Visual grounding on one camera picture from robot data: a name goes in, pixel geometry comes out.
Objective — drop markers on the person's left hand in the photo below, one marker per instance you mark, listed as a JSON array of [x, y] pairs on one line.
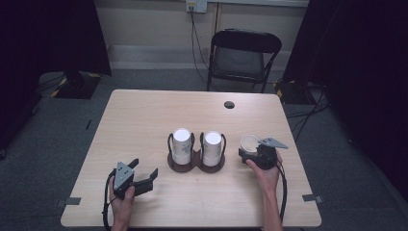
[[122, 208]]

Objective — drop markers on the dark brown double cup holder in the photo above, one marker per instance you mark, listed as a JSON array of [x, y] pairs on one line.
[[196, 163]]

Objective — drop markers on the stack of white paper cups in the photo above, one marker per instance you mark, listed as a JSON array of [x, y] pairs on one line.
[[182, 144], [212, 147]]

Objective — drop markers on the white wall socket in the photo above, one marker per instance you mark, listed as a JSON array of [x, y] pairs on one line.
[[196, 5]]

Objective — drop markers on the person's right hand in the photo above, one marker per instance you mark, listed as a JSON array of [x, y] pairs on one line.
[[267, 178]]

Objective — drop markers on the single white paper cup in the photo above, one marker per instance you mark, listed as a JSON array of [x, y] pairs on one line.
[[249, 142]]

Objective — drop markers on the grey tape strip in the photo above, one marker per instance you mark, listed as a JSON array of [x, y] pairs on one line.
[[72, 201], [311, 198]]

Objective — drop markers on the black curtain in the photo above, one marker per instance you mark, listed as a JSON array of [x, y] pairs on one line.
[[38, 48], [359, 80]]

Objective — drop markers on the black folding chair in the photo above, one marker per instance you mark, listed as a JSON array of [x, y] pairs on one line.
[[243, 57]]

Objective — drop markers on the black stand base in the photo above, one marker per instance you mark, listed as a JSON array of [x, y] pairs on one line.
[[78, 86], [295, 93]]

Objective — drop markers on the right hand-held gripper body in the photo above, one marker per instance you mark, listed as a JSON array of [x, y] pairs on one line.
[[267, 157]]

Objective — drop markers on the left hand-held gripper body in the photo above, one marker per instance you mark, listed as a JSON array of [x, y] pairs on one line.
[[123, 178]]

